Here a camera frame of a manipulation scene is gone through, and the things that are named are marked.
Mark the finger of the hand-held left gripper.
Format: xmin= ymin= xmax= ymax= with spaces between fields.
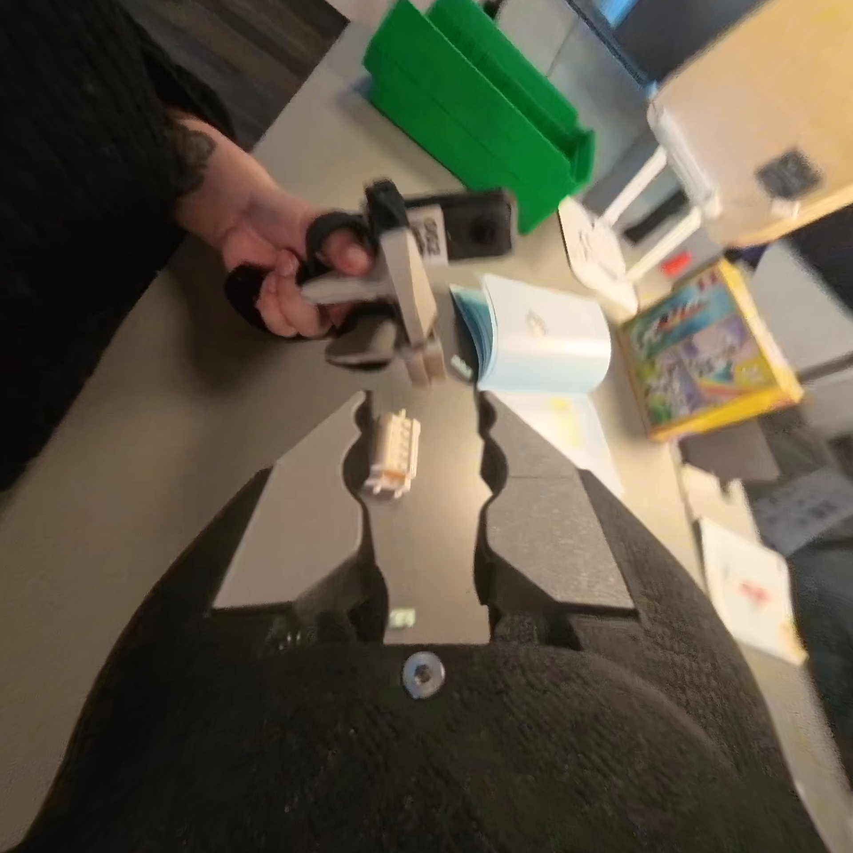
xmin=421 ymin=293 xmax=447 ymax=383
xmin=380 ymin=225 xmax=435 ymax=389

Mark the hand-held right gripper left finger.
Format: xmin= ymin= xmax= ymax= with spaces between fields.
xmin=212 ymin=391 xmax=387 ymax=621

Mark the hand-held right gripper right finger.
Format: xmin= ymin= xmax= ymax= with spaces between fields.
xmin=474 ymin=391 xmax=635 ymax=621

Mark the white lego assembly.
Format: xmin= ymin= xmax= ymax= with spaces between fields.
xmin=359 ymin=408 xmax=425 ymax=502

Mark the person's left forearm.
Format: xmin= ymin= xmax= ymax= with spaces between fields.
xmin=156 ymin=110 xmax=257 ymax=234

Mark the colourful lego box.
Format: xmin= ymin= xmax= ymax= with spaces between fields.
xmin=614 ymin=259 xmax=805 ymax=442

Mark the person's left hand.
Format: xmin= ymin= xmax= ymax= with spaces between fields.
xmin=220 ymin=175 xmax=374 ymax=341

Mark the pale paper sheet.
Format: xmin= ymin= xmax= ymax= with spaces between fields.
xmin=516 ymin=391 xmax=630 ymax=497

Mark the light blue instruction booklet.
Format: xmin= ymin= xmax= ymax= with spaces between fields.
xmin=450 ymin=272 xmax=613 ymax=393

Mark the green plastic bin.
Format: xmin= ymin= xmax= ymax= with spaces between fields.
xmin=362 ymin=0 xmax=598 ymax=235

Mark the white desk stand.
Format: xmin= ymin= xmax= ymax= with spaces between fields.
xmin=558 ymin=107 xmax=724 ymax=315

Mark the white paper with red print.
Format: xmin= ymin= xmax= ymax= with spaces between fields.
xmin=693 ymin=516 xmax=809 ymax=667

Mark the printed cardboard box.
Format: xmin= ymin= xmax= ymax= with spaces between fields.
xmin=753 ymin=466 xmax=853 ymax=555

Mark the black square tag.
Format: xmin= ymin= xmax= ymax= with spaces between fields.
xmin=756 ymin=150 xmax=826 ymax=199

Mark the person's black clothing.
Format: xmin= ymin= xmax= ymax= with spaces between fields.
xmin=0 ymin=0 xmax=235 ymax=495

